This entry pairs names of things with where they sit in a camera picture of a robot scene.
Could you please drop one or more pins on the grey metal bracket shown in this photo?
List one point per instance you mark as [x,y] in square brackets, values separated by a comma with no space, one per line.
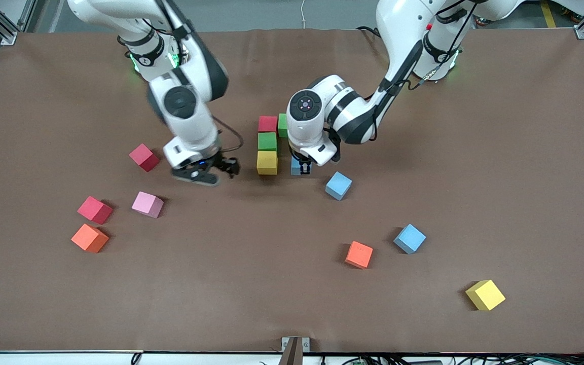
[294,350]

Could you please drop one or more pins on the orange foam cube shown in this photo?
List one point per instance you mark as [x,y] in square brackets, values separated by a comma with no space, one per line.
[359,254]
[89,238]

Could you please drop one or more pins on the blue foam cube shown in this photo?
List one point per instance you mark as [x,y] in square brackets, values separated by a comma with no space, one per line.
[409,238]
[338,185]
[295,167]

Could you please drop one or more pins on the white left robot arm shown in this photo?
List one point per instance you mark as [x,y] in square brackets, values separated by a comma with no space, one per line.
[307,126]

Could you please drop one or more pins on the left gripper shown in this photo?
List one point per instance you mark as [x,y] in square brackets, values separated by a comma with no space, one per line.
[303,166]

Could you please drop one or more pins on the yellow foam cube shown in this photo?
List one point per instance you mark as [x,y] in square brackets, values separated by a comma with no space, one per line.
[484,295]
[266,162]

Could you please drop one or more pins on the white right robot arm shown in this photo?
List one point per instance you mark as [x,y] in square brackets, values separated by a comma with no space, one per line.
[185,116]

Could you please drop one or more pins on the right arm base connector panel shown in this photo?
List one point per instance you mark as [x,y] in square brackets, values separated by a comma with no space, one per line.
[174,60]

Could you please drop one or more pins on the red foam cube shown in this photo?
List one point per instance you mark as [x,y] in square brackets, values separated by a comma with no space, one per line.
[94,210]
[267,124]
[143,157]

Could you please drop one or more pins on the brown table cover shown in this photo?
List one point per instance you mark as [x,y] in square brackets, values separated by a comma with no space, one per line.
[271,304]

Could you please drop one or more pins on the green foam cube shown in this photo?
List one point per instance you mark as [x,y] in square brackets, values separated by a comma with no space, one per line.
[282,125]
[267,142]

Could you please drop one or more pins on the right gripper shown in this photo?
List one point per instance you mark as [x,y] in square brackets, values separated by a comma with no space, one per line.
[227,166]

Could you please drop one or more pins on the pink foam cube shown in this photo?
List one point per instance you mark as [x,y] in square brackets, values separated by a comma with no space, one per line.
[147,204]

